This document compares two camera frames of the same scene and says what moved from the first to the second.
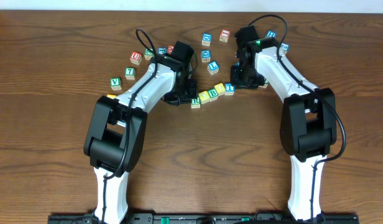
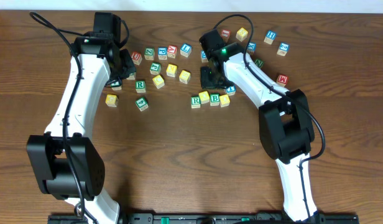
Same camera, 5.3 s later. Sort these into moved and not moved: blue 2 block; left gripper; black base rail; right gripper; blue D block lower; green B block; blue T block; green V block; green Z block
Moved: right gripper; left gripper; green B block
Not moved: green Z block; green V block; blue D block lower; black base rail; blue 2 block; blue T block
